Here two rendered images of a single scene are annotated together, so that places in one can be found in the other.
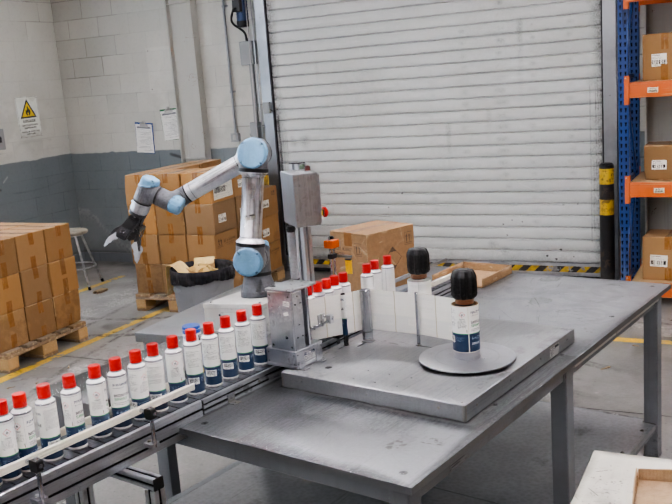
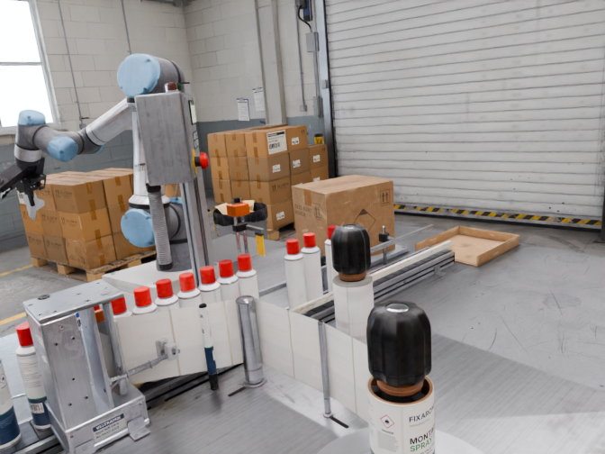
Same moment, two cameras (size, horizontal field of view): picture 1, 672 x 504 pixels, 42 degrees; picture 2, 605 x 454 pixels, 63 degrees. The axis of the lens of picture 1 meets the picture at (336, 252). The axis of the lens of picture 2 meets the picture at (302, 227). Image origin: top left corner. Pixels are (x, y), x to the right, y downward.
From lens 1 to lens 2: 2.14 m
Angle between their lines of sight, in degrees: 13
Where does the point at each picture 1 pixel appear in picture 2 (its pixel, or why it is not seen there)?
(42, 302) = not seen: hidden behind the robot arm
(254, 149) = (138, 68)
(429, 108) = (452, 80)
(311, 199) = (171, 139)
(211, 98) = (286, 78)
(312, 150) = (357, 117)
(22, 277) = (110, 211)
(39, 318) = (125, 242)
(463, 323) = (391, 440)
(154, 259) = (228, 198)
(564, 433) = not seen: outside the picture
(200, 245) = (258, 189)
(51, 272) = not seen: hidden behind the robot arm
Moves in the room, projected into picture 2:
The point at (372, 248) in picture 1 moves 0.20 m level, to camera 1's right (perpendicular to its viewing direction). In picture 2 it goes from (334, 210) to (392, 208)
